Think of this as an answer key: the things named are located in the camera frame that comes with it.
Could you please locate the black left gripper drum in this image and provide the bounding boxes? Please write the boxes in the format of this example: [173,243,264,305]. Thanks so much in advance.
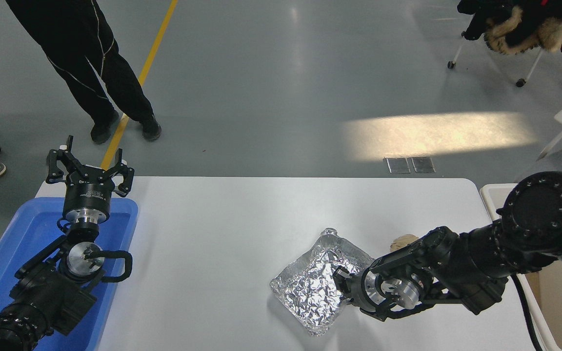
[63,166,116,213]

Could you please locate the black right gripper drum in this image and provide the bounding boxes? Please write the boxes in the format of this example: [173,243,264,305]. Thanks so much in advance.
[345,267,369,308]

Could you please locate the foil tray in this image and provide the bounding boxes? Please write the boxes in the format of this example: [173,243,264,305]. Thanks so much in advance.
[270,228,375,337]

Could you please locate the metal floor outlet plate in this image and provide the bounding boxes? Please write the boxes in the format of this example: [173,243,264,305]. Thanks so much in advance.
[384,156,411,175]
[411,156,436,174]

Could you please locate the crumpled tan paper ball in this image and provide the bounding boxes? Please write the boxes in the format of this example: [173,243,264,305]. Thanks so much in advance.
[390,234,420,252]

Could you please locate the blue plastic tray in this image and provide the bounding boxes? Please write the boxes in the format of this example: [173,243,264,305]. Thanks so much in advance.
[0,196,139,351]

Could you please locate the large pale bin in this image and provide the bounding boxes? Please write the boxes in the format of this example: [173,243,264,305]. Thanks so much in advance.
[480,183,562,351]

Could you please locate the grey chair with white armrest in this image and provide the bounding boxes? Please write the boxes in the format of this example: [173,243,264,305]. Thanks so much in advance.
[514,100,562,189]

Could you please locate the white-legged wheeled chair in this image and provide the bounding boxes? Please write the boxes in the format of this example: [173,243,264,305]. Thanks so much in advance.
[447,30,546,88]

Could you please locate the black coat with fur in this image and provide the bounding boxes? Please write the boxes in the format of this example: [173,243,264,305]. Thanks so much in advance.
[457,0,562,56]

